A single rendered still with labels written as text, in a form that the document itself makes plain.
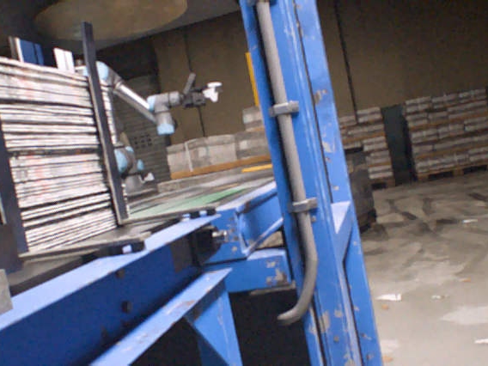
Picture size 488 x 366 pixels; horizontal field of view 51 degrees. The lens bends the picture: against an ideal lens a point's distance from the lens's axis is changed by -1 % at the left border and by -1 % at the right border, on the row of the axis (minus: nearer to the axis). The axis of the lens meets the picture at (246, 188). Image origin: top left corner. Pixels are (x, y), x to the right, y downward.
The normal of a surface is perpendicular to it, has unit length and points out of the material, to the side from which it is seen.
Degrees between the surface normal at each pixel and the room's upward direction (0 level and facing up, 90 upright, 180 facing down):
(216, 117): 90
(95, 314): 90
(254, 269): 90
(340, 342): 90
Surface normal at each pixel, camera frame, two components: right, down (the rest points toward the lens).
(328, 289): -0.25, 0.10
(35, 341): 0.95, -0.18
